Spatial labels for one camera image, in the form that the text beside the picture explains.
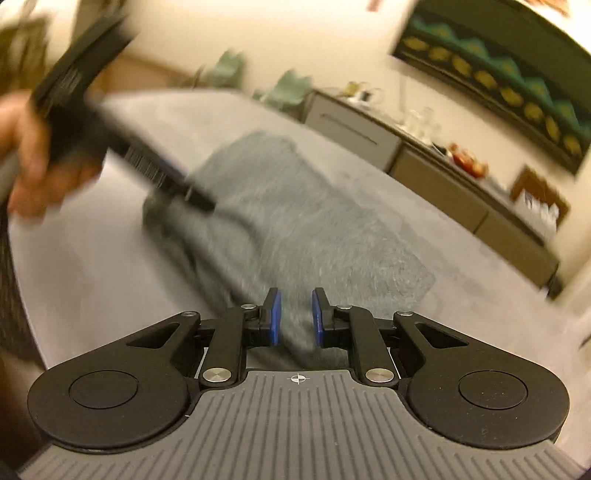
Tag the long grey sideboard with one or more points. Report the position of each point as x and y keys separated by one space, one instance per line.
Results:
x=461 y=203

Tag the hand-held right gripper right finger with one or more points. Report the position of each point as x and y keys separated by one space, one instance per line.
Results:
x=317 y=318

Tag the grey fluffy towel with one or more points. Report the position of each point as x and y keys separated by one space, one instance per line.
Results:
x=300 y=221

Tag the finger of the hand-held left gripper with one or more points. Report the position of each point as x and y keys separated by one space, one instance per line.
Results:
x=171 y=171

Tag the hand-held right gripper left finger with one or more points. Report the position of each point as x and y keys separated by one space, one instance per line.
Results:
x=275 y=318

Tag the red wall decoration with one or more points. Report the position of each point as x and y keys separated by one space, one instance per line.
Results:
x=375 y=4

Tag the brown picture frame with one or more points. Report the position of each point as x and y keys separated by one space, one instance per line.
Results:
x=540 y=189

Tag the yellowish glass jars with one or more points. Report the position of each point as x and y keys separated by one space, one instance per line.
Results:
x=360 y=92

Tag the green yellow wall painting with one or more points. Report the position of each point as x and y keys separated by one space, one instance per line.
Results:
x=498 y=74

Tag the red orange decorations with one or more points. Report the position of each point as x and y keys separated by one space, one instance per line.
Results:
x=468 y=161

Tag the dark cloth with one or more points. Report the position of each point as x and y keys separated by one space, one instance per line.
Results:
x=14 y=295

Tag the person's left hand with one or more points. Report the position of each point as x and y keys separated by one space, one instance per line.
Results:
x=32 y=180

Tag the clear glassware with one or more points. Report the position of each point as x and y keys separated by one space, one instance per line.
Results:
x=420 y=124

